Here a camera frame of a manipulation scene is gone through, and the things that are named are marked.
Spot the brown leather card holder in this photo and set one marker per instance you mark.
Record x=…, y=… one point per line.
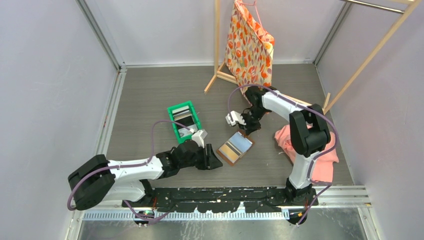
x=240, y=143

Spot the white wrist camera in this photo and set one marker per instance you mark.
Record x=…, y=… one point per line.
x=234, y=118
x=199, y=137

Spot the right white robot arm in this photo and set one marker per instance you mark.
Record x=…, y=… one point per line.
x=309, y=133

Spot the floral fabric bag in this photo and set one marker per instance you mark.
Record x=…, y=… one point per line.
x=249, y=48

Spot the gold credit card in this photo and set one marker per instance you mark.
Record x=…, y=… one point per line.
x=229, y=153

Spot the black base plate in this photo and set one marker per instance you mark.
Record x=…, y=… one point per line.
x=221, y=199

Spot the pink hanger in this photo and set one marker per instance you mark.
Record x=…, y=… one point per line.
x=251, y=12

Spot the pink cloth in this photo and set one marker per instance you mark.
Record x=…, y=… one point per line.
x=323, y=169

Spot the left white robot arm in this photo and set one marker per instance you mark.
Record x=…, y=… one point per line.
x=101, y=180

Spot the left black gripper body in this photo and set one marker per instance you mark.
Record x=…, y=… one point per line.
x=199, y=160

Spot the silver card in bin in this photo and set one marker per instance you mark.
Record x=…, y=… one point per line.
x=185, y=132

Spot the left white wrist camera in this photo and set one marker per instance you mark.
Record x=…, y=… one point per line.
x=199, y=137

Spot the aluminium frame rail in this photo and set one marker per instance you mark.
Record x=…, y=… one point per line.
x=339, y=197

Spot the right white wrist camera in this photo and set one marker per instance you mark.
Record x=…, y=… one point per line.
x=234, y=118

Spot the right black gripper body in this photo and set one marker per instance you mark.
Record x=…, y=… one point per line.
x=252, y=118

